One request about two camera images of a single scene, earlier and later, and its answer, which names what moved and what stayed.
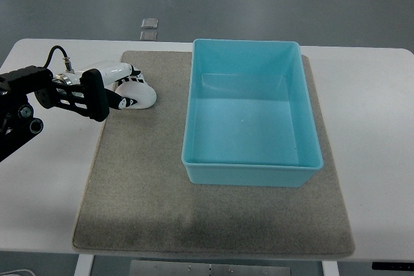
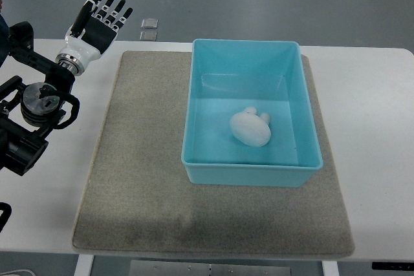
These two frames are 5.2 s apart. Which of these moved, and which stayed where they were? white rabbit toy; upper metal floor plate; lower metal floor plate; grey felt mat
Moved: white rabbit toy
Stayed: upper metal floor plate; grey felt mat; lower metal floor plate
